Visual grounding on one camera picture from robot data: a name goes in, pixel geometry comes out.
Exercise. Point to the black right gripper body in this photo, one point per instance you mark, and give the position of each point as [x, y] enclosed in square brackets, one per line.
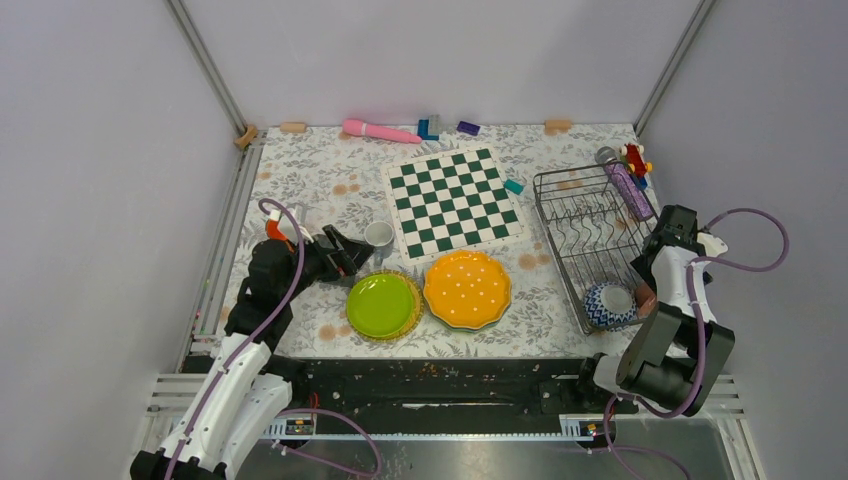
[641, 263]

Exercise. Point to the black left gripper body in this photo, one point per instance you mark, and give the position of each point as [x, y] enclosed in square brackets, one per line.
[331, 266]

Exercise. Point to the clear plastic cup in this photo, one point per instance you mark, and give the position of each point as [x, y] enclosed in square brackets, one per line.
[380, 235]

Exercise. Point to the lime green plate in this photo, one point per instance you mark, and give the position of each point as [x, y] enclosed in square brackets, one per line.
[381, 306]

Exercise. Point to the orange mug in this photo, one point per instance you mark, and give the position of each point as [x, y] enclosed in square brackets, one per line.
[273, 232]

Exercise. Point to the pink cup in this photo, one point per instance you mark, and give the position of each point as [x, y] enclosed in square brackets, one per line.
[646, 301]

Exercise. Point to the woven bamboo tray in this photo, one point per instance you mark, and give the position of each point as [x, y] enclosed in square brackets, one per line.
[418, 311]

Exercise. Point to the yellow dotted plate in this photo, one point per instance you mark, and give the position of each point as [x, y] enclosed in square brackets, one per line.
[467, 285]

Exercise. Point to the blue dotted plate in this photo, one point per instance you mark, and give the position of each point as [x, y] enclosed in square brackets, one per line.
[470, 327]

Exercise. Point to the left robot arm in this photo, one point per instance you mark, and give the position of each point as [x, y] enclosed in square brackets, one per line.
[248, 384]

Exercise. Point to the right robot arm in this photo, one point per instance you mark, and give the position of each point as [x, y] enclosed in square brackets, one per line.
[679, 350]

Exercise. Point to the red yellow toy figure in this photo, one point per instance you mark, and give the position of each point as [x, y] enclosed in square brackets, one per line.
[634, 157]

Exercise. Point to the blue white patterned bowl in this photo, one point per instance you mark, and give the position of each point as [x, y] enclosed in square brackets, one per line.
[609, 305]

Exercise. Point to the floral table mat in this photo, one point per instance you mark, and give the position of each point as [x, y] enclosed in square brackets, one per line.
[330, 179]

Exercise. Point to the pink wand massager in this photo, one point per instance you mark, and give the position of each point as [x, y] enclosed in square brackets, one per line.
[359, 128]

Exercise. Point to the green white chessboard mat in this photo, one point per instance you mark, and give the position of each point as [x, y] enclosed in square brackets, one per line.
[451, 200]

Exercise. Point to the left tan wooden block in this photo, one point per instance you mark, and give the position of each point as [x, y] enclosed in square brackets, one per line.
[293, 127]

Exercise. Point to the tan wooden block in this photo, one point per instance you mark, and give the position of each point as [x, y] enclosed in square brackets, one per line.
[293, 127]
[557, 126]

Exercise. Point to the corner wooden block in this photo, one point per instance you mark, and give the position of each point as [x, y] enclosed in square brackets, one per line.
[247, 137]

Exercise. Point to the right tan wooden block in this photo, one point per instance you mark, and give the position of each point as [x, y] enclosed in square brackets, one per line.
[557, 126]

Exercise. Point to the blue L-shaped block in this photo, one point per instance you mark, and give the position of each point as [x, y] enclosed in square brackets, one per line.
[424, 132]

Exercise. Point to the grey block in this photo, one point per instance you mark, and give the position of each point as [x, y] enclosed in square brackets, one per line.
[434, 125]

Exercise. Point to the teal small block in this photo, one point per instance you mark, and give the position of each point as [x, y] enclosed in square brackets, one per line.
[513, 187]

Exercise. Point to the purple brick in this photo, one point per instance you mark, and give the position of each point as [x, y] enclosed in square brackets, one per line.
[468, 128]

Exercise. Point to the black wire dish rack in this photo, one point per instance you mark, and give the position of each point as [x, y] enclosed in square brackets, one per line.
[591, 232]

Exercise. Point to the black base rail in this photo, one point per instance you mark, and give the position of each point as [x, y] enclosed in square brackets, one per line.
[446, 396]

